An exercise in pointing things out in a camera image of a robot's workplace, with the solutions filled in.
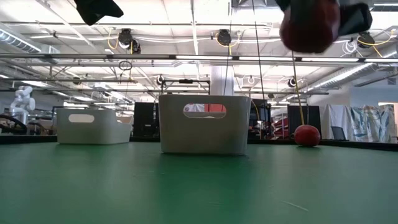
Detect red apple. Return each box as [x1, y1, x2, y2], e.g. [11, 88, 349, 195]
[279, 0, 342, 54]
[294, 124, 322, 147]

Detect white plastic basket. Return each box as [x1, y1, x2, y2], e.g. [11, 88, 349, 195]
[55, 107, 133, 145]
[158, 94, 252, 156]

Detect white building pillar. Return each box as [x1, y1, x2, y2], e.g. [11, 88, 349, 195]
[210, 64, 234, 96]

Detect patterned cloth curtain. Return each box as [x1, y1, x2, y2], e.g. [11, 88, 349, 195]
[320, 104, 397, 144]

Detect black upright panel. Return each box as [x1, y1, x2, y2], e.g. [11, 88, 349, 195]
[287, 105, 322, 140]

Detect grey office chair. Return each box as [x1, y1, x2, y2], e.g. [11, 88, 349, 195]
[331, 126, 347, 141]

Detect white robot figure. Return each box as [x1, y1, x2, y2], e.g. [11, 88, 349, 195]
[9, 85, 36, 125]

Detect black cabinet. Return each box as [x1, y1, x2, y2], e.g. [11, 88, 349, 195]
[133, 101, 160, 138]

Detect black ceiling cable reel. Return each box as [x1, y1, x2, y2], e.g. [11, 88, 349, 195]
[117, 27, 142, 54]
[216, 29, 233, 47]
[357, 30, 376, 49]

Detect long black hanging cable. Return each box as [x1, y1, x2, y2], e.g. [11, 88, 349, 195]
[251, 0, 267, 107]

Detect long ceiling light rail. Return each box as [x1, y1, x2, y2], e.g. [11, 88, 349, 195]
[0, 52, 398, 63]

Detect long yellow hanging cable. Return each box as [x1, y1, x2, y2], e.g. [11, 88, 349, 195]
[291, 51, 306, 126]

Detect black overhead gantry frame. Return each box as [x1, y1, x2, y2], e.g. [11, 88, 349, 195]
[160, 78, 211, 96]

